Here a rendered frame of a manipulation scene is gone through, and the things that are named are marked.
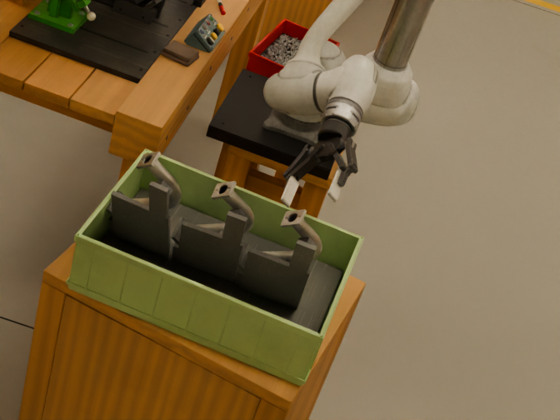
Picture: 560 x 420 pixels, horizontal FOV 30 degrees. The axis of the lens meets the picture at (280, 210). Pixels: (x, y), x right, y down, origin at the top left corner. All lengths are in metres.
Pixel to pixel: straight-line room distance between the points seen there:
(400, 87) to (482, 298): 1.48
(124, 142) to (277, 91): 0.62
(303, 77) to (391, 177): 2.22
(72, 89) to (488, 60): 3.43
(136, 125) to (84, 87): 0.21
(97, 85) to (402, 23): 0.90
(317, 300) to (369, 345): 1.24
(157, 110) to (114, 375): 0.80
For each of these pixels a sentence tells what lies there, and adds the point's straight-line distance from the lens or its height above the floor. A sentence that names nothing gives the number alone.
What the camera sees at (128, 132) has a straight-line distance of 3.00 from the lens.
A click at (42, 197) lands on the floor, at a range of 4.07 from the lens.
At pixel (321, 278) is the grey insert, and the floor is 0.85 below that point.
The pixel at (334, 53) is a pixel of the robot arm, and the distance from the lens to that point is 3.01.
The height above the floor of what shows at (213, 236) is 1.03.
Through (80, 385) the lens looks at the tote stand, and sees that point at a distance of 2.76.
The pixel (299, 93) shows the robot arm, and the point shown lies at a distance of 2.54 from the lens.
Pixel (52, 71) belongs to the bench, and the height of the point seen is 0.88.
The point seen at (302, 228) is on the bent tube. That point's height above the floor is 1.16.
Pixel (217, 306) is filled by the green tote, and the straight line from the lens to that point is 2.40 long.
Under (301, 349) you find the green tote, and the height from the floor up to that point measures 0.90.
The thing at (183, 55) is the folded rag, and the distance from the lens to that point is 3.26.
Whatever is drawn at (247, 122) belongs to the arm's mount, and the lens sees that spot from 3.09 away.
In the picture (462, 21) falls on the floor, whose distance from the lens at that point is 6.40.
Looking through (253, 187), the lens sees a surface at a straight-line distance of 3.15.
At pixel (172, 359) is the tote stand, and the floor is 0.73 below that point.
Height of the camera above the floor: 2.54
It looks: 36 degrees down
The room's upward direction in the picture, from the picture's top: 19 degrees clockwise
